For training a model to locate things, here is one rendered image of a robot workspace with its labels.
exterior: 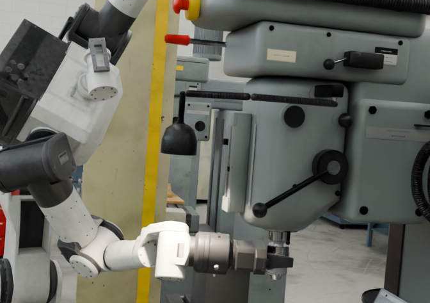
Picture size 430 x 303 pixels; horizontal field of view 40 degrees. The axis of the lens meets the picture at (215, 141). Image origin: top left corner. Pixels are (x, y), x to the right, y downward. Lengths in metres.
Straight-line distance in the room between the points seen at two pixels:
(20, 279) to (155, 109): 1.42
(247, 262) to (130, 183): 1.75
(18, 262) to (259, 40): 0.97
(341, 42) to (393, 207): 0.36
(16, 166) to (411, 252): 0.95
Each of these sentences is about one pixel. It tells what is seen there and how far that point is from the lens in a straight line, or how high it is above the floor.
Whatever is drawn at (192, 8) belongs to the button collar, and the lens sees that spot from 1.21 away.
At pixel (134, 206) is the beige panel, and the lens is 2.98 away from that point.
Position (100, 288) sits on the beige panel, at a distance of 3.06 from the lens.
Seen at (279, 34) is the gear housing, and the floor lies 1.70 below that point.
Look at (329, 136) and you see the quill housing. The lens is 1.22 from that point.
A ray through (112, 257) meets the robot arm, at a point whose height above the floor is 1.19.
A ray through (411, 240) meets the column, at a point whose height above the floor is 1.27.
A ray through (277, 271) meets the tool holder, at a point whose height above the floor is 1.22.
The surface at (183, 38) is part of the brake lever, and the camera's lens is 1.32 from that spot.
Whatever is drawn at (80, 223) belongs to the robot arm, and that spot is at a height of 1.26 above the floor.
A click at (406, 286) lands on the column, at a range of 1.57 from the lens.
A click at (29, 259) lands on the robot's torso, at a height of 1.10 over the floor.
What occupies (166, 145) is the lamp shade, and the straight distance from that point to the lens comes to 1.16.
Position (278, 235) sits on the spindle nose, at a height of 1.29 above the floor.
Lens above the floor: 1.55
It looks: 3 degrees down
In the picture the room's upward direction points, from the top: 4 degrees clockwise
